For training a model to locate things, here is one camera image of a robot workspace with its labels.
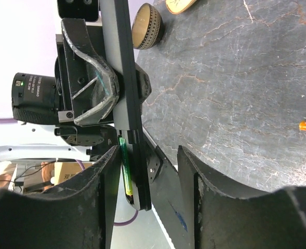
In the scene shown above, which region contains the green battery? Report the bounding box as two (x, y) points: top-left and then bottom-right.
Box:
(118, 136), (133, 197)

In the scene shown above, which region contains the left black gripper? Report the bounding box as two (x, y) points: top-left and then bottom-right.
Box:
(55, 18), (152, 127)

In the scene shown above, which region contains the beige bird-painted plate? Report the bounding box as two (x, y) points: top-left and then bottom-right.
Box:
(165, 0), (196, 15)

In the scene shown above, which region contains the black remote control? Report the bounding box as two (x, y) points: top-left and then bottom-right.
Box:
(100, 1), (151, 211)

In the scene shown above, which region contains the brown ceramic bowl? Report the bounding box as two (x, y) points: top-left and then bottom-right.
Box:
(131, 3), (165, 50)

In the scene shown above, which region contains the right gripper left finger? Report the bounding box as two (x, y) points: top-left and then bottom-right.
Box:
(0, 146), (121, 248)

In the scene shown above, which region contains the cardboard box in background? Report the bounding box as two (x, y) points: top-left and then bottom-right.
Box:
(54, 162), (92, 185)

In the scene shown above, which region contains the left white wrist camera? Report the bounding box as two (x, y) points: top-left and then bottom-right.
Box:
(55, 0), (102, 26)

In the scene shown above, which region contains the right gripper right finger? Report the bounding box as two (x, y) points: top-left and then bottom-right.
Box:
(177, 146), (306, 248)

